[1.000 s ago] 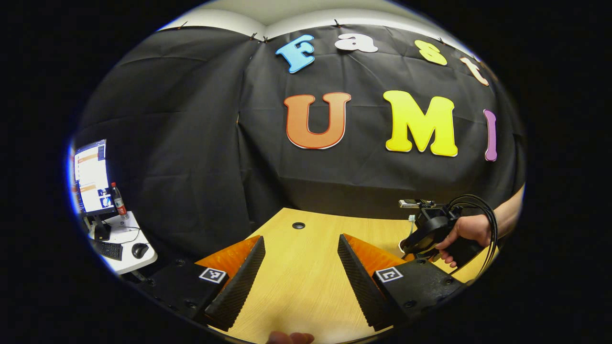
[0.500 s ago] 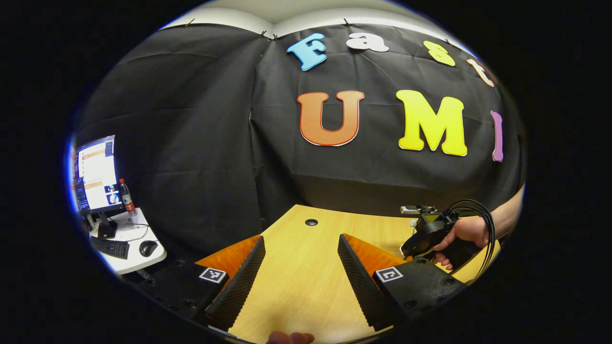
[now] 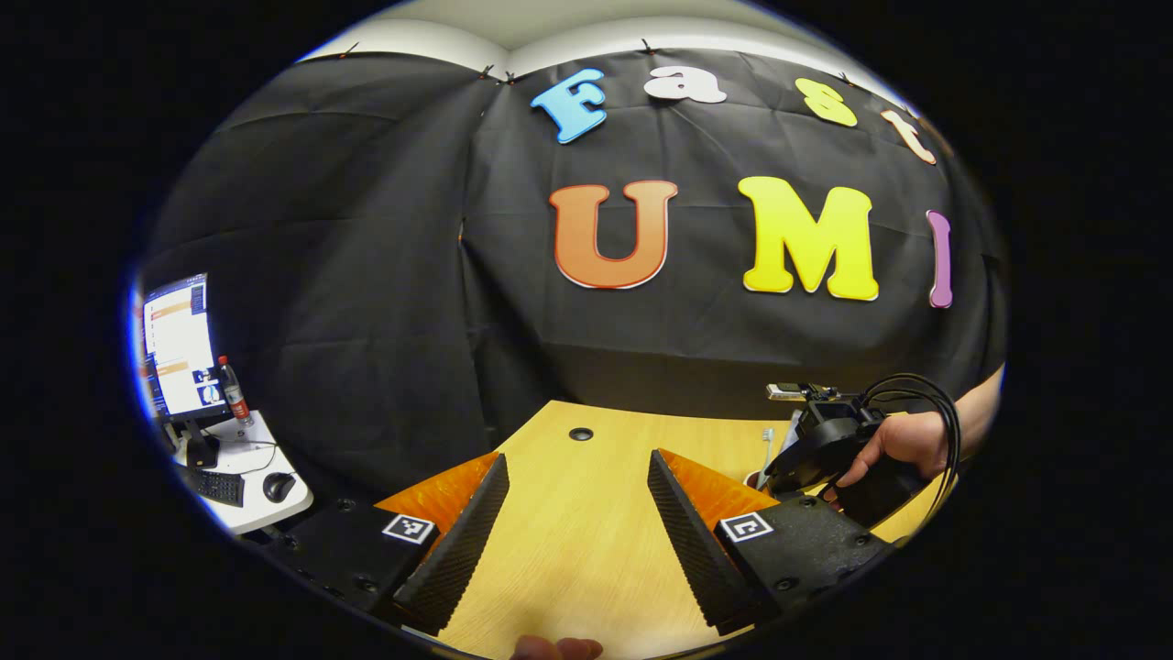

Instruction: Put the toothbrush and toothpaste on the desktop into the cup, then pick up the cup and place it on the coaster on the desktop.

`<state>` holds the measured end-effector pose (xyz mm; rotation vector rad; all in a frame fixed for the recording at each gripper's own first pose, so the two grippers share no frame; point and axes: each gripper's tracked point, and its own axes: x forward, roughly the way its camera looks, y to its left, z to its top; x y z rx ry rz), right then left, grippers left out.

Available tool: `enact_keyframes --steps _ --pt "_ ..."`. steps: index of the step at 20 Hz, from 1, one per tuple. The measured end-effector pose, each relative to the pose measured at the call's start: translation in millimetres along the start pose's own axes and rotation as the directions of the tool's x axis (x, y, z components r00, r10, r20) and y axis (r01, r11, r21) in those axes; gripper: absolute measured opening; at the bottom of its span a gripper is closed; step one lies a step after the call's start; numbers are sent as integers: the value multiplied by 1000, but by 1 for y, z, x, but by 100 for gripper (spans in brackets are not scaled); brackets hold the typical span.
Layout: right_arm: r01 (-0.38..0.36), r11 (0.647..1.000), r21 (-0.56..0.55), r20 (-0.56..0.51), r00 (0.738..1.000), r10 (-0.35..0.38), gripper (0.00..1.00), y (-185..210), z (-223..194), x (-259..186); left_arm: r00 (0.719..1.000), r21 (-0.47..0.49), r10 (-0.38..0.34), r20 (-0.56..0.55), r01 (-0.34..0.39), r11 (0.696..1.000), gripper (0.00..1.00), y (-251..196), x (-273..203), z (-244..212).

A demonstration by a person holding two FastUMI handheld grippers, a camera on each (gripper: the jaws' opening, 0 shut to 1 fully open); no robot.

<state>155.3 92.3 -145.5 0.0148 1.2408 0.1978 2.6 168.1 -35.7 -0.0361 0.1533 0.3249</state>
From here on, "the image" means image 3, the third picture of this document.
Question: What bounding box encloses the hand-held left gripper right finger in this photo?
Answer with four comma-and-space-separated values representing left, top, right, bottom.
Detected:
647, 448, 894, 635

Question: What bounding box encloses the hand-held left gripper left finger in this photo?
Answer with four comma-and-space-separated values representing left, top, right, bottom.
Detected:
266, 451, 511, 636

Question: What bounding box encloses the wooden desktop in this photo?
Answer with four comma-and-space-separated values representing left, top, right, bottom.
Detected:
374, 399, 959, 660

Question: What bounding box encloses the white side table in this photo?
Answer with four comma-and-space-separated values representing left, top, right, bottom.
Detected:
165, 410, 314, 537

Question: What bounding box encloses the black backdrop cloth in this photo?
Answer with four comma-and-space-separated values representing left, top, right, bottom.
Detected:
137, 46, 1009, 514

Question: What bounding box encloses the black keyboard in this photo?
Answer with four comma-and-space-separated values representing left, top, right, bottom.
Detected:
179, 463, 247, 508

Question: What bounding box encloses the red label plastic bottle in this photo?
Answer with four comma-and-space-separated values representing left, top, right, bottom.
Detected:
216, 355, 255, 428

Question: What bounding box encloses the computer monitor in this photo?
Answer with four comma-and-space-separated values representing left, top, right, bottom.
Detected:
137, 272, 232, 470

